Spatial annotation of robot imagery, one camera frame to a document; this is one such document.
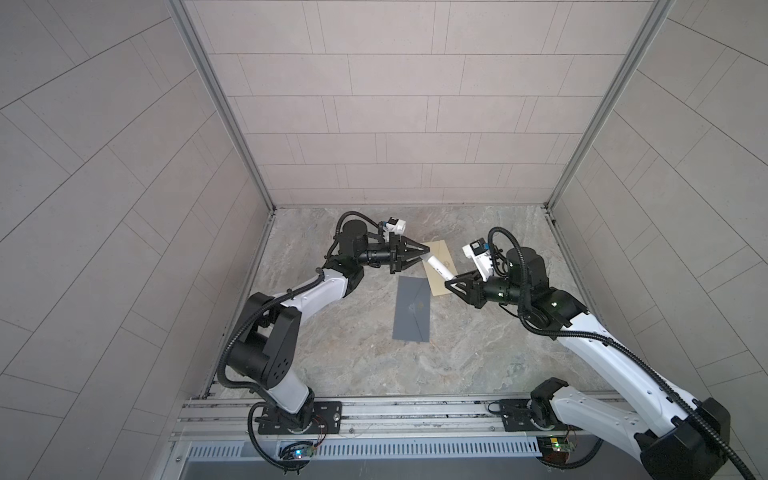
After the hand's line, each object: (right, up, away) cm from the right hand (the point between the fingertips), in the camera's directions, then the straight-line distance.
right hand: (448, 286), depth 70 cm
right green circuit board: (+24, -37, -2) cm, 44 cm away
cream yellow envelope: (+2, +6, +32) cm, 32 cm away
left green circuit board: (-34, -35, -5) cm, 49 cm away
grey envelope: (-8, -13, +17) cm, 23 cm away
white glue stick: (-2, +5, 0) cm, 5 cm away
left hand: (-4, +7, 0) cm, 8 cm away
